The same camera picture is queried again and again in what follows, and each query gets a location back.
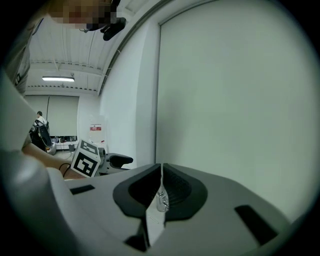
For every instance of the black rounded equipment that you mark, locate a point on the black rounded equipment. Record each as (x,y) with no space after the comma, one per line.
(41,136)

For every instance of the person's grey t-shirt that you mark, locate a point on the person's grey t-shirt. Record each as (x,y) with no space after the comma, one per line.
(21,62)

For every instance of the ceiling tube light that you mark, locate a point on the ceiling tube light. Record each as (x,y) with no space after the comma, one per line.
(58,78)

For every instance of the red white wall sign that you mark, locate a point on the red white wall sign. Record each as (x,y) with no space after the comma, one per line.
(95,127)

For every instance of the black head-worn camera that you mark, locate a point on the black head-worn camera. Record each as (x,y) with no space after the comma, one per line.
(112,28)

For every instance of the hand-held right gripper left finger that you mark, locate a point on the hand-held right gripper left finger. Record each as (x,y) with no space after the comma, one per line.
(100,205)

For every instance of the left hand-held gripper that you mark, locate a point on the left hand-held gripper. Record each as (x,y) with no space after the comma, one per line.
(85,162)

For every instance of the person's left forearm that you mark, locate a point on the person's left forearm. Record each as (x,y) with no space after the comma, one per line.
(42,156)

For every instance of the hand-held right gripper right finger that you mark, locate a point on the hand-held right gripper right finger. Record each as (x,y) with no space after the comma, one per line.
(212,225)

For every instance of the person's head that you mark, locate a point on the person's head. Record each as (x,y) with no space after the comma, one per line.
(75,10)

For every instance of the white window blind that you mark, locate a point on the white window blind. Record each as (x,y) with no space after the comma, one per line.
(62,115)

